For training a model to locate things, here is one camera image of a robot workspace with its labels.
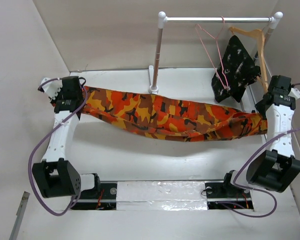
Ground orange camouflage trousers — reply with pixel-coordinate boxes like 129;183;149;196
82;86;268;142

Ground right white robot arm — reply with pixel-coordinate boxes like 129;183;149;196
221;75;300;197

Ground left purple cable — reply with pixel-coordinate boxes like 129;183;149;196
27;77;89;217

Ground white metal clothes rack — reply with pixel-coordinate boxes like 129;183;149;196
148;11;283;104

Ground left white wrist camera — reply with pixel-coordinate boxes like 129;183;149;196
37;77;63;100

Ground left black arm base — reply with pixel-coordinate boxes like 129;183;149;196
70;182;117;211

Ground wooden clothes hanger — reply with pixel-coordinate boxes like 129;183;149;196
228;26;269;93

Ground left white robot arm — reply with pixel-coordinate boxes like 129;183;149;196
31;76;102;199

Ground pink wire hanger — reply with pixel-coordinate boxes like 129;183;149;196
195;16;230;90

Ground black white patterned garment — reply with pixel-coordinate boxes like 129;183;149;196
211;35;261;103

